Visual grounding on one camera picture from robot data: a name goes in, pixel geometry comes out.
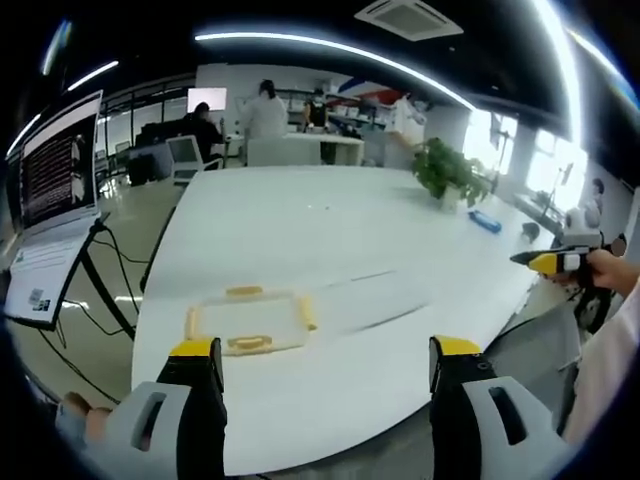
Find blue flat packet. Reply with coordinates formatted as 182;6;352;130
466;209;503;234

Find black cable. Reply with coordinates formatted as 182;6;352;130
14;219;151;401

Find green potted plant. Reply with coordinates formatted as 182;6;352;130
408;136;490;215

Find white office chair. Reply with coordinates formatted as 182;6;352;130
165;134;222;184

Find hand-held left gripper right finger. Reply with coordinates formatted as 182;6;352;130
428;334;569;480

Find white counter desk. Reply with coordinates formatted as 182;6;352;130
246;131;367;168

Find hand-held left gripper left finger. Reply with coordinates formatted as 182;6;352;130
106;336;229;480

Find ceiling air conditioner vent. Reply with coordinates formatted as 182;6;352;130
353;0;465;42

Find person's left hand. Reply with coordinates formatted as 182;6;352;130
57;391;116;444

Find open white laptop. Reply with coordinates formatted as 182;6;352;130
3;89;105;332

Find black laptop stand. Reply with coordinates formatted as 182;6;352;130
48;212;139;342

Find person's right hand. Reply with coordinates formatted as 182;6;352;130
585;247;640;292

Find black tripod stand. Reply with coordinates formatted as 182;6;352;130
537;162;577;229
489;110;519;195

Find clear plastic container yellow latches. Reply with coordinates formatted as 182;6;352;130
185;284;319;357

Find white wall screen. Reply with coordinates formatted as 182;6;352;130
186;86;228;113

